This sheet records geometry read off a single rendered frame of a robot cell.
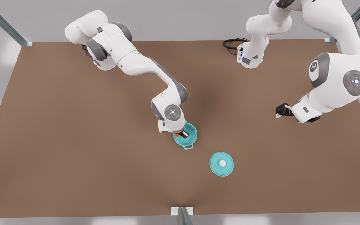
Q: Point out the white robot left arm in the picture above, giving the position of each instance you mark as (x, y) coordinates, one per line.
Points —
(339, 75)

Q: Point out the silver frame post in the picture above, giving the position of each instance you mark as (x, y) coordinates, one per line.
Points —
(183, 215)
(359, 12)
(5, 23)

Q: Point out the teal pot lid white knob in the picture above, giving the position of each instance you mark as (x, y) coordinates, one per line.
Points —
(221, 164)

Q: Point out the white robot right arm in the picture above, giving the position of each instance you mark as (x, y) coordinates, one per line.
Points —
(136, 61)

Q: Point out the teal pot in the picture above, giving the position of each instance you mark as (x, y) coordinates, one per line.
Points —
(190, 137)

